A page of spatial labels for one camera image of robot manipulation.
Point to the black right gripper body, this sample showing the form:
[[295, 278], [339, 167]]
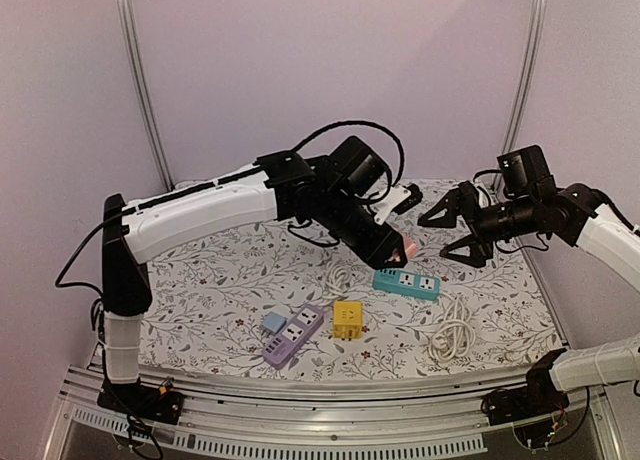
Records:
[[470, 220]]

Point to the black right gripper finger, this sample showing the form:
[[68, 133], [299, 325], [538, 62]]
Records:
[[473, 250], [461, 201]]

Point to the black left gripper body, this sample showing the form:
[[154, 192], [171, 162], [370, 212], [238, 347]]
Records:
[[340, 221]]

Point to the pink charger plug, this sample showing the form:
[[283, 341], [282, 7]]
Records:
[[410, 248]]

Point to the yellow cube socket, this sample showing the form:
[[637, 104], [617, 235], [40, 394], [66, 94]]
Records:
[[347, 320]]

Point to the blue charger plug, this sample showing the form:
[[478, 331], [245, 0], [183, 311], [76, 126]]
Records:
[[272, 324]]

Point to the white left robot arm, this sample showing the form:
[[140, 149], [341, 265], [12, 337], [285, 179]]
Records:
[[277, 186]]

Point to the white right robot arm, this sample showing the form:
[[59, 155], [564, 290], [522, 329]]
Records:
[[601, 287]]

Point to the teal power strip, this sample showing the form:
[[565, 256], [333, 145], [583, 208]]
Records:
[[406, 283]]

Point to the floral table mat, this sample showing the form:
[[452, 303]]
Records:
[[211, 295]]

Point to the purple power strip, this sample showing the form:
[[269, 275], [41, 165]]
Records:
[[282, 347]]

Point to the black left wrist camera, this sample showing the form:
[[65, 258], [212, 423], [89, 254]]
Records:
[[359, 166]]

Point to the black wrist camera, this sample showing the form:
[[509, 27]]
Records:
[[525, 172], [359, 166]]

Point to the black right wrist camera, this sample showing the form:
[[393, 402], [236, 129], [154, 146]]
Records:
[[525, 172]]

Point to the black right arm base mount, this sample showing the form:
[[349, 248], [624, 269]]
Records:
[[537, 397]]

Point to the aluminium front rail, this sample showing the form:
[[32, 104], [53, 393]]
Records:
[[225, 417]]

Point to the right aluminium frame post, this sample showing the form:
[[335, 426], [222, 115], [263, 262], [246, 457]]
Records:
[[532, 45]]

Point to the aluminium frame post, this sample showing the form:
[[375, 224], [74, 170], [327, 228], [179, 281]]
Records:
[[532, 45], [133, 50]]

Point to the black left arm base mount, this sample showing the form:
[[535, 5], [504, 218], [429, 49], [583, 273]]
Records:
[[160, 403]]

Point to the left aluminium frame post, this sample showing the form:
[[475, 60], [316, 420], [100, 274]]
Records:
[[133, 50]]

